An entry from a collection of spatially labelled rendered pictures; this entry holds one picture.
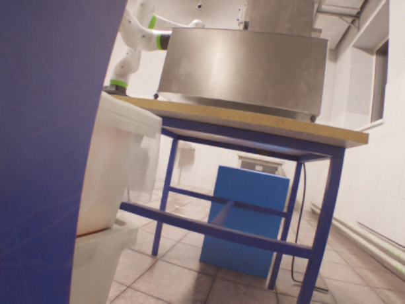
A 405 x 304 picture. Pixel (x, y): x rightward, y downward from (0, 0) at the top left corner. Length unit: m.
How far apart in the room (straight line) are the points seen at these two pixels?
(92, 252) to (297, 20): 0.84
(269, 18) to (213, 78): 0.30
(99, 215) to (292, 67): 0.60
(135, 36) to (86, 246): 0.86
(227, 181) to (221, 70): 0.77
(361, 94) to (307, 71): 3.62
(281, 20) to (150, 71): 4.90
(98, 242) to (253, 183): 1.02
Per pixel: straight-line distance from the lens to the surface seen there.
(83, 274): 0.45
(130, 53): 1.44
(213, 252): 1.40
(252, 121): 0.54
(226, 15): 5.75
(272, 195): 1.30
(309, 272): 0.71
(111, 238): 0.42
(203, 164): 4.63
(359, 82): 4.33
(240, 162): 3.85
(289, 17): 0.84
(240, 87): 0.65
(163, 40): 1.11
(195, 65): 0.70
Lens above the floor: 0.62
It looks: 1 degrees up
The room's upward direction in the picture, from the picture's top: 11 degrees clockwise
